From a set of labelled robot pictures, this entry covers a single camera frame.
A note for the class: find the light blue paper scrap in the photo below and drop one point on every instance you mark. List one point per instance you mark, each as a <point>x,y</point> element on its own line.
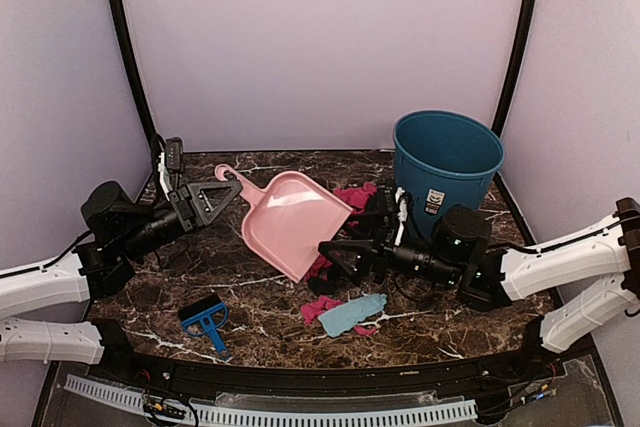
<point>345,317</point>

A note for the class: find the black table front rail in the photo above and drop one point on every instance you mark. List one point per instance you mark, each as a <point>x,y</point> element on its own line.
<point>475,376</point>

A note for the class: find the pink paper scrap back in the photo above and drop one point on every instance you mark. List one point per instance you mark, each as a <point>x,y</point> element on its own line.
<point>356,197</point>

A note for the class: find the pink plastic dustpan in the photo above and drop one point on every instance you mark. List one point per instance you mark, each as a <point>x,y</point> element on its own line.
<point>288,219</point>

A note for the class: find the black frame post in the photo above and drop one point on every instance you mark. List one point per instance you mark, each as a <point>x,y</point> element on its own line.
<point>129,61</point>
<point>516,58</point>

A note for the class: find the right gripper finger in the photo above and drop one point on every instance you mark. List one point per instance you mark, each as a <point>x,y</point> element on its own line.
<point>355,270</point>
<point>344,248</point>

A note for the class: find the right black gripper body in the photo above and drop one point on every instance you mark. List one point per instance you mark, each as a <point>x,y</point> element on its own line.
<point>380,258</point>

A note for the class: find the blue hand brush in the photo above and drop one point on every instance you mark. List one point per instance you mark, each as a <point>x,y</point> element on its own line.
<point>204,318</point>

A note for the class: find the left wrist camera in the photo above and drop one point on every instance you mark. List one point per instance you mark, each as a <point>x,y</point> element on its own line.
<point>167,163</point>

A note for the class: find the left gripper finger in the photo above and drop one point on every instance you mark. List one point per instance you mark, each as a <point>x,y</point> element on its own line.
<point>216,191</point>
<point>208,210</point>

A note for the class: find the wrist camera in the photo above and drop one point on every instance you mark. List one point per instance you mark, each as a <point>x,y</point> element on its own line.
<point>396,213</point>
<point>167,163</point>

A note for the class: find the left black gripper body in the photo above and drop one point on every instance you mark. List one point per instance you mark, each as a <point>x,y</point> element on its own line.
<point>183,204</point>

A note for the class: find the left black frame post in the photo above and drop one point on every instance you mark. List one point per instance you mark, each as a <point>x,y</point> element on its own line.
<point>129,61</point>

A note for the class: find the blue plastic waste bin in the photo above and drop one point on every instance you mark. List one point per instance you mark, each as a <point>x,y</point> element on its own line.
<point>443,159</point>

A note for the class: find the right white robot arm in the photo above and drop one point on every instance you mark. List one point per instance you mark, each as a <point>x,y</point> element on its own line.
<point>488,276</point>

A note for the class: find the right black frame post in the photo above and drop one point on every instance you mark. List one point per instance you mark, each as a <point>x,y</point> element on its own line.
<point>516,58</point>

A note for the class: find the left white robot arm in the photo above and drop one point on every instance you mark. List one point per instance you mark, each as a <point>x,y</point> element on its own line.
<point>97,265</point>

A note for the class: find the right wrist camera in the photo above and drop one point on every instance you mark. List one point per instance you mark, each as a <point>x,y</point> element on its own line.
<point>396,213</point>

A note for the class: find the pink paper scrap front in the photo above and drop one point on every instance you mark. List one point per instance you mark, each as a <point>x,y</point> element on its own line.
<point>313,310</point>

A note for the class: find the white slotted cable duct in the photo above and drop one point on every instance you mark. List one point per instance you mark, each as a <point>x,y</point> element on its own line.
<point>197,413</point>

